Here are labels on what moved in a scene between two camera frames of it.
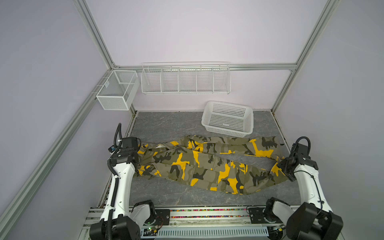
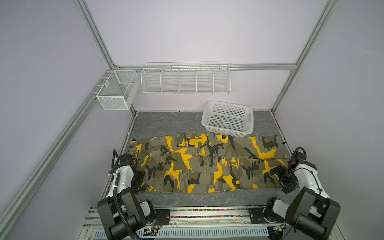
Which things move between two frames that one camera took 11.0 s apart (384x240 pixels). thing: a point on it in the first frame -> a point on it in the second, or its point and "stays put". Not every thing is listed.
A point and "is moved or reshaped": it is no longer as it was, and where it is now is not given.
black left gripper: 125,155 -> 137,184
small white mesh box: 119,91 stays put
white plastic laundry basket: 232,119 stays put
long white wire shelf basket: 168,78 stays put
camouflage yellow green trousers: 232,165 is moved or reshaped
